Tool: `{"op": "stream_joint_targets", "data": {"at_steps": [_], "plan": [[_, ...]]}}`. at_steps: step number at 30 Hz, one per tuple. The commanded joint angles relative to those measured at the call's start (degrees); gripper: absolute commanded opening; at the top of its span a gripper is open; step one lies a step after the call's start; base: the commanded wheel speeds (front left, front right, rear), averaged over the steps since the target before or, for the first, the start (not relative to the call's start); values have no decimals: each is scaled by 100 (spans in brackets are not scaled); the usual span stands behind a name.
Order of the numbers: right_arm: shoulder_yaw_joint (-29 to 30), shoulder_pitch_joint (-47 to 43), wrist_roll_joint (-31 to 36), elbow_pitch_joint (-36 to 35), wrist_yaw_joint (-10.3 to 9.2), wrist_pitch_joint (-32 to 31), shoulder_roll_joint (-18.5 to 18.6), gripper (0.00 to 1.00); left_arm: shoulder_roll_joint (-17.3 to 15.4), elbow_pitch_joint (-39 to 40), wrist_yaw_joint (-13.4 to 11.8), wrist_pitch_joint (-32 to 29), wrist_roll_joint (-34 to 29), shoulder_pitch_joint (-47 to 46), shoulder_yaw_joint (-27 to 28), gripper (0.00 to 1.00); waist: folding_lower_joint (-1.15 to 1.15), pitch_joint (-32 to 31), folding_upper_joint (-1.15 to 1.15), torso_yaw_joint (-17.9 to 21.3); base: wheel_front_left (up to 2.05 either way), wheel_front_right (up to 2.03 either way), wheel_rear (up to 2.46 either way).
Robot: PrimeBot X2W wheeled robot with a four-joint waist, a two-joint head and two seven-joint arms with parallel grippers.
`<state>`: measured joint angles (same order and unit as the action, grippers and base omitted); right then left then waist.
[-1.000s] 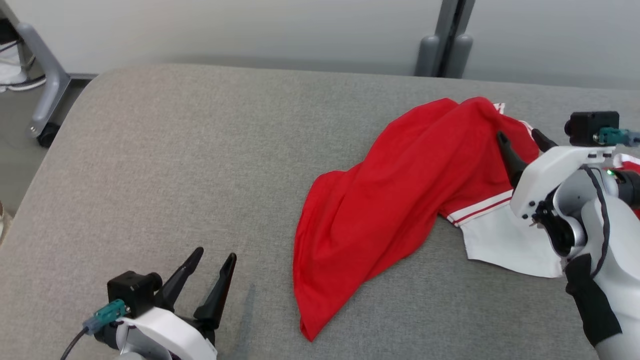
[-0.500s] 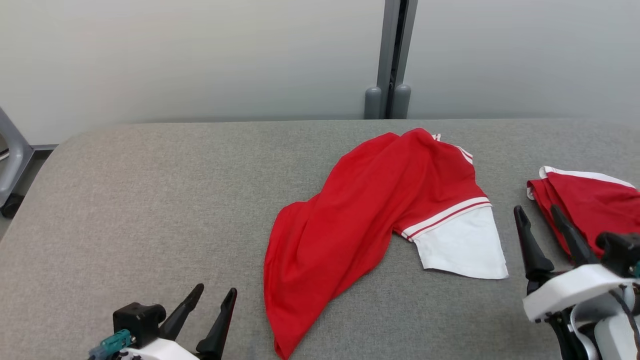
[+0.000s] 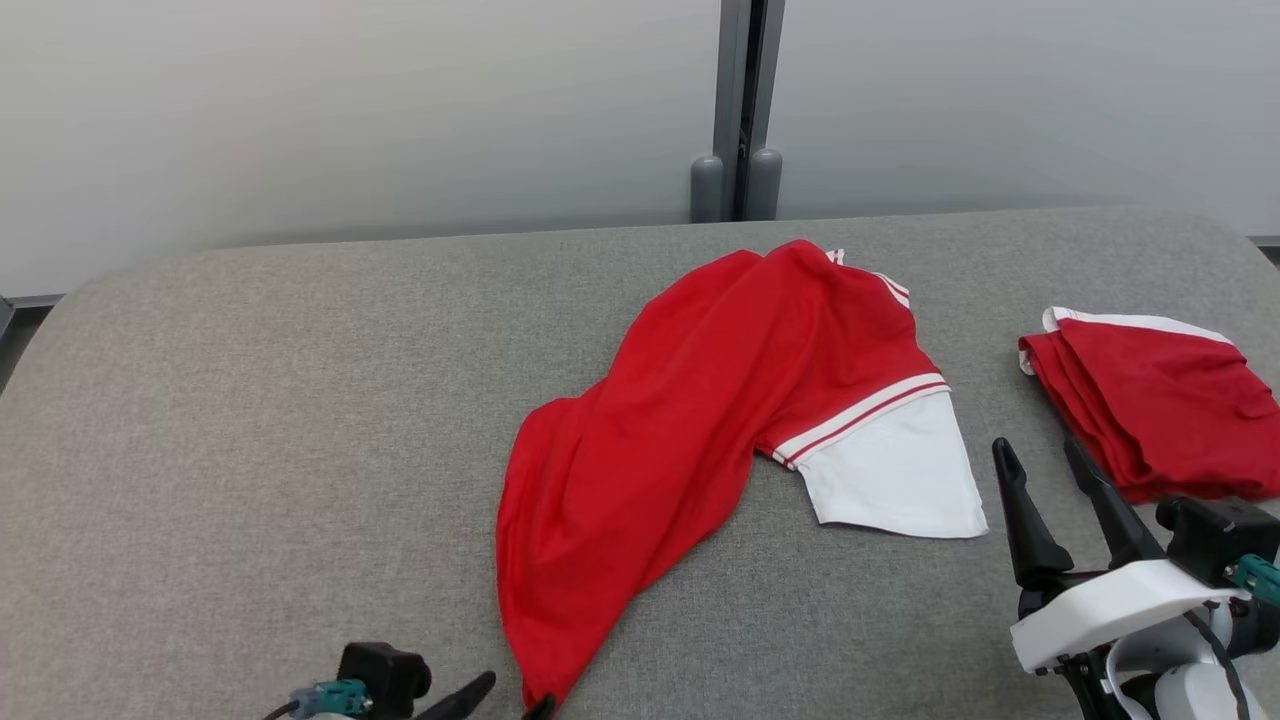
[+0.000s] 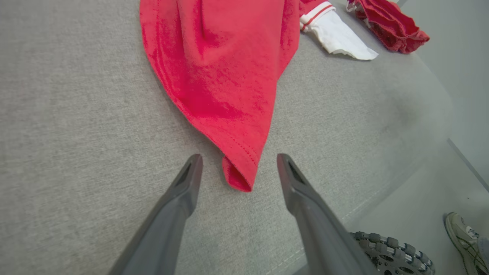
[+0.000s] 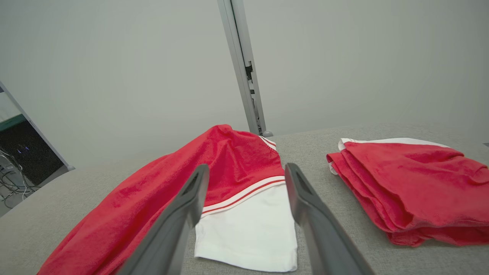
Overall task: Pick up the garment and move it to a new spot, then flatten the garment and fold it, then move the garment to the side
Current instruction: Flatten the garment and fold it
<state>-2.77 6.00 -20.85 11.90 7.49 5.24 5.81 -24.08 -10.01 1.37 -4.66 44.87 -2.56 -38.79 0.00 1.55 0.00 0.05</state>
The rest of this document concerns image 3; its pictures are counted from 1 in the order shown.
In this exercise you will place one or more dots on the grey aluminium wall rail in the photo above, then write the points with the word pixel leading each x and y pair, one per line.
pixel 730 100

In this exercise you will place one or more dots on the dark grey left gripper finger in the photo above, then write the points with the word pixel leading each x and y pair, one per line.
pixel 540 708
pixel 460 695

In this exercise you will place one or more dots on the red jersey with white sleeves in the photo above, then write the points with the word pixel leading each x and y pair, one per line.
pixel 700 400

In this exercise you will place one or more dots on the grey wall base rail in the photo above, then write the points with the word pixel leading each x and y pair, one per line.
pixel 1265 243
pixel 30 301

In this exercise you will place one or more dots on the red shirt pile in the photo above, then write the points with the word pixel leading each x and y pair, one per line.
pixel 1160 400

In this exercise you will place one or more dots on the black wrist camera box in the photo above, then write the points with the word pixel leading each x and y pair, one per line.
pixel 1215 535
pixel 385 675

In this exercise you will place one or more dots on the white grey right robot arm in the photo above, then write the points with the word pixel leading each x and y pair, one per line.
pixel 1190 695

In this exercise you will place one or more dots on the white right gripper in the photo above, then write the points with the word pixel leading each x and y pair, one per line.
pixel 1110 610

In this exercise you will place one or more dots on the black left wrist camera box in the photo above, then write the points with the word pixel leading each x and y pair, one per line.
pixel 385 675

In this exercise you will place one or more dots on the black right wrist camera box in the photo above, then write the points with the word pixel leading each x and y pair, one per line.
pixel 1215 535

